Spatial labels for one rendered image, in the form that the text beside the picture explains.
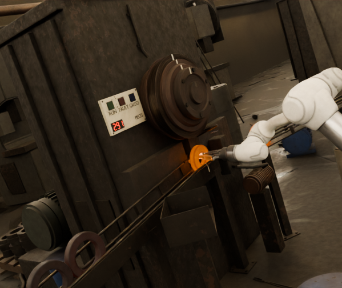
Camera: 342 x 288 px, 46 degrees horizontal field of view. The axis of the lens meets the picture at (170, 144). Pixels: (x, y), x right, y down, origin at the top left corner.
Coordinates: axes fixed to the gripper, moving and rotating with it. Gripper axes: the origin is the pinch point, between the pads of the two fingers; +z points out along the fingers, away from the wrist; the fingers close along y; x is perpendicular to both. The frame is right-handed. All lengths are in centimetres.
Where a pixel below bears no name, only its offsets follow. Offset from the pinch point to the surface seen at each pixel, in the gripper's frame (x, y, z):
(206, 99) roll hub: 30.1, 7.9, -9.0
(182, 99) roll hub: 35.5, -13.4, -9.8
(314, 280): -30, -57, -79
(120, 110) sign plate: 39, -37, 12
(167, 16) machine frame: 81, 26, 16
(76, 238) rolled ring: 0, -93, -1
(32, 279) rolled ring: -4, -115, -2
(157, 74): 51, -17, -1
